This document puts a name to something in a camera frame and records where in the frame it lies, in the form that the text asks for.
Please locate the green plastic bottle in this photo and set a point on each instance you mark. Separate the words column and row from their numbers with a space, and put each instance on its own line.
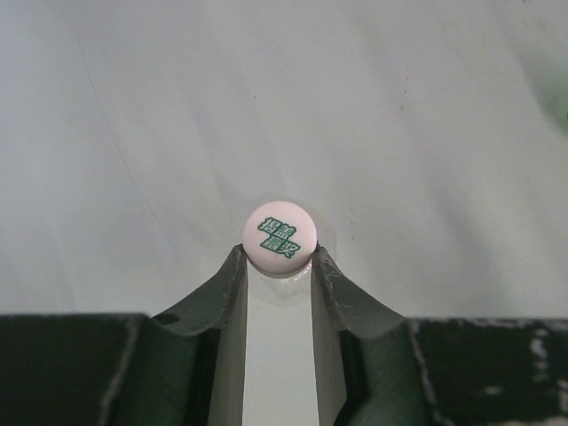
column 550, row 89

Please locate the clear plastic bottle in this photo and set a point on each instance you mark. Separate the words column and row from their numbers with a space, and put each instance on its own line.
column 292, row 290

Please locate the white bottle cap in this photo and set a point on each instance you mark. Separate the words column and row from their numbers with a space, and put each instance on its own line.
column 279, row 238

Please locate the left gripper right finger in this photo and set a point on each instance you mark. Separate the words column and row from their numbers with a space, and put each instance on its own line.
column 374, row 366

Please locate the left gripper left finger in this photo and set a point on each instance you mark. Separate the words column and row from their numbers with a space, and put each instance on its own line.
column 183, row 366

